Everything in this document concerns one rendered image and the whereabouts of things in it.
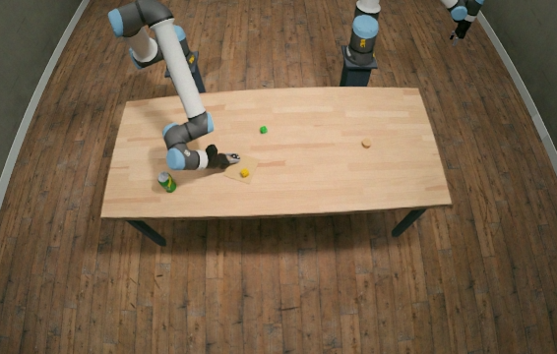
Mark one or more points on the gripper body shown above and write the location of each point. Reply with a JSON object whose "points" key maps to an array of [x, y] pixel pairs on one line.
{"points": [[463, 29], [217, 160]]}

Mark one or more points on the yellow die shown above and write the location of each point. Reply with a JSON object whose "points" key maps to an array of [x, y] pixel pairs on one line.
{"points": [[244, 173]]}

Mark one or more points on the green die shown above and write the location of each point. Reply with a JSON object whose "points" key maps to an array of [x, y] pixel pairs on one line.
{"points": [[263, 130]]}

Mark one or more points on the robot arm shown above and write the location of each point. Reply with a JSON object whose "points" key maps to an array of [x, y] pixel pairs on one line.
{"points": [[180, 69], [362, 46]]}

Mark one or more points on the tan mat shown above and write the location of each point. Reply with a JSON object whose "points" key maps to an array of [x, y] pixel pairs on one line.
{"points": [[251, 167]]}

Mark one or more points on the green can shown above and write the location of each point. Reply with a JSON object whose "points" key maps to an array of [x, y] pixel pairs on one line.
{"points": [[166, 184]]}

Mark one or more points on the wooden table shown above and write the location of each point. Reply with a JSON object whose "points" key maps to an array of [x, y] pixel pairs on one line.
{"points": [[308, 187]]}

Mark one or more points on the tan round disc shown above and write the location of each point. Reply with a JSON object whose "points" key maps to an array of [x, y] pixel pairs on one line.
{"points": [[366, 143]]}

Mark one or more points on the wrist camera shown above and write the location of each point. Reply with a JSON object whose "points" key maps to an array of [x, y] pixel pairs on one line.
{"points": [[211, 149]]}

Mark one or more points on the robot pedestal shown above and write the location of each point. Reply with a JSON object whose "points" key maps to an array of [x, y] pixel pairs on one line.
{"points": [[197, 74], [354, 76]]}

